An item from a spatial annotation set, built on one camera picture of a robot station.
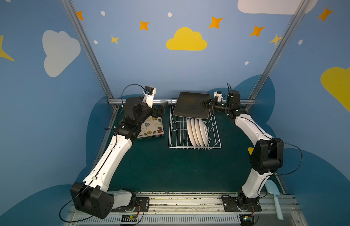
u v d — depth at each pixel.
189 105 0.83
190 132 0.86
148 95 0.58
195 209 0.74
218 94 0.82
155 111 0.62
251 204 0.69
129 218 0.73
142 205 0.76
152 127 1.05
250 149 1.26
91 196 0.37
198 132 0.86
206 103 0.82
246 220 0.73
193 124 0.88
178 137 1.01
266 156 0.49
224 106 0.75
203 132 0.88
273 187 0.80
